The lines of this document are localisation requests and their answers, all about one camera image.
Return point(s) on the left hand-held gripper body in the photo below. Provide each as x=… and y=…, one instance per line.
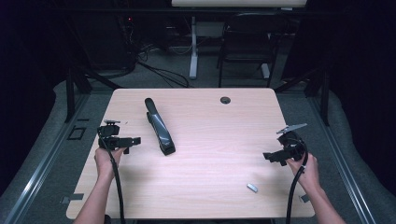
x=112, y=142

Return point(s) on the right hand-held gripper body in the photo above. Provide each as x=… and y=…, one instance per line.
x=292, y=146

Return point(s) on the black stapler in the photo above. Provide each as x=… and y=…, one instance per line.
x=158, y=127

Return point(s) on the silver staple strip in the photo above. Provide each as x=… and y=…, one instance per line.
x=252, y=187

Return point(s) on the person's left hand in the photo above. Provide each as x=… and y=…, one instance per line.
x=105, y=163

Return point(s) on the person's right hand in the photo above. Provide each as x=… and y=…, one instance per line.
x=309, y=174

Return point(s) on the grey tape strip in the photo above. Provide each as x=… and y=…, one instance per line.
x=73, y=198
x=304, y=198

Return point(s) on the black metal stand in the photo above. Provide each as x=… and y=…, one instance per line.
x=324, y=96
x=70, y=93

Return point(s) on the person's dark clothing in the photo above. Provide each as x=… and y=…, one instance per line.
x=107, y=220

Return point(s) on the black table grommet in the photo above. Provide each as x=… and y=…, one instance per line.
x=225, y=100

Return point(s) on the white desk leg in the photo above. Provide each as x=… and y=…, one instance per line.
x=194, y=56
x=265, y=71

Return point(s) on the dark computer tower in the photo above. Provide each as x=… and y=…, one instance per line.
x=106, y=43

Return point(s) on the black folding chair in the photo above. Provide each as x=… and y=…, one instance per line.
x=249, y=43

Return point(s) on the metal floor rail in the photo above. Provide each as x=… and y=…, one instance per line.
x=46, y=161
x=342, y=161

